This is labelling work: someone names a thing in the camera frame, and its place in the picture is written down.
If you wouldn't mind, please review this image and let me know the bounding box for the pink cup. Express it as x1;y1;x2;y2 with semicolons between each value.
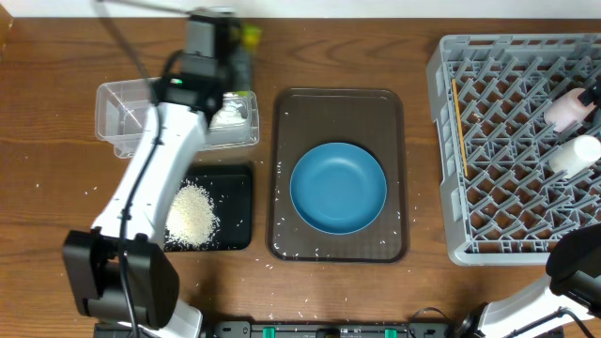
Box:
544;88;596;132

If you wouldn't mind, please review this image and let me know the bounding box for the white green wrapper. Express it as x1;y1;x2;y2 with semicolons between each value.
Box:
239;23;263;98

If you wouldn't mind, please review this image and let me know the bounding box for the white paper napkin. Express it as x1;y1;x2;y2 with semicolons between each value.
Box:
209;92;248;129

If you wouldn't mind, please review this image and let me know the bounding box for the white cup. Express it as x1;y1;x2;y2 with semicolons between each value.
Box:
549;135;601;179

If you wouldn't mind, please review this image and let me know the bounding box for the wooden chopstick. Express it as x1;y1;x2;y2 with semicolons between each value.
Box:
451;78;469;178

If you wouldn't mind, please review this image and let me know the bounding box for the pile of white rice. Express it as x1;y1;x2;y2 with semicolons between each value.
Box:
166;181;221;249

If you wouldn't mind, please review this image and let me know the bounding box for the dark blue plate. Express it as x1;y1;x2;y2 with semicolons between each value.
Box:
289;143;388;236

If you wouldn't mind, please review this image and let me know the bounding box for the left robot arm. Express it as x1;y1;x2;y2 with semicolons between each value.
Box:
62;8;252;337

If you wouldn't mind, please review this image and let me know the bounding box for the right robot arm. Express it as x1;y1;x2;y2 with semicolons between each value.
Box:
451;80;600;337

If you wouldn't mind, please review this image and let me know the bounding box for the grey dishwasher rack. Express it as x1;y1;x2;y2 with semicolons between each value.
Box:
426;33;600;266

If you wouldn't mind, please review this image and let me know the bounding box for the clear plastic bin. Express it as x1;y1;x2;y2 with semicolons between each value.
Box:
95;79;260;159

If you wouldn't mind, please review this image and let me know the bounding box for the black tray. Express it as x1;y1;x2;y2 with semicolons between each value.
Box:
164;164;253;252

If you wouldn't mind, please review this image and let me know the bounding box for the brown serving tray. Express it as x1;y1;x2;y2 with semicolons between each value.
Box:
267;88;408;263

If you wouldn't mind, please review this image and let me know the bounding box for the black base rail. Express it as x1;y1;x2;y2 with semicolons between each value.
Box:
199;321;452;338

